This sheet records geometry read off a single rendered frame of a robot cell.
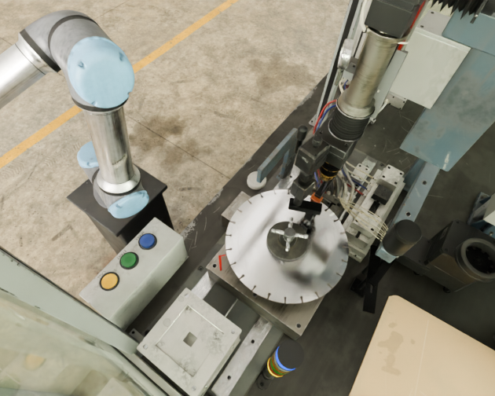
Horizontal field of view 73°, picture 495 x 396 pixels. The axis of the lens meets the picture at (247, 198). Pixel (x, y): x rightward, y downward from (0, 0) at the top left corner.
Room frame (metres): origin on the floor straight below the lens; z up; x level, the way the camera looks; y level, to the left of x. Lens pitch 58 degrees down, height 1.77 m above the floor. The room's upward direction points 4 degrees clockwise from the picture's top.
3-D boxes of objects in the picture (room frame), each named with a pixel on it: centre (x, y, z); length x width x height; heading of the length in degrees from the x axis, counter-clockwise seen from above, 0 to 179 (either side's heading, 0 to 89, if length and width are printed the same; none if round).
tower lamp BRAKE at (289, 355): (0.08, -0.09, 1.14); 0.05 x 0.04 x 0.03; 58
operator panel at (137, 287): (0.31, 0.29, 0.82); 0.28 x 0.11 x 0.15; 148
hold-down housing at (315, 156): (0.46, -0.13, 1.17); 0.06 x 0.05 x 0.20; 139
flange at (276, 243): (0.38, -0.11, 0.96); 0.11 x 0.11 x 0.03
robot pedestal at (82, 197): (0.62, 0.47, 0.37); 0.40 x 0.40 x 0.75; 58
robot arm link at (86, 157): (0.62, 0.46, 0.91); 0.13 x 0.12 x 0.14; 41
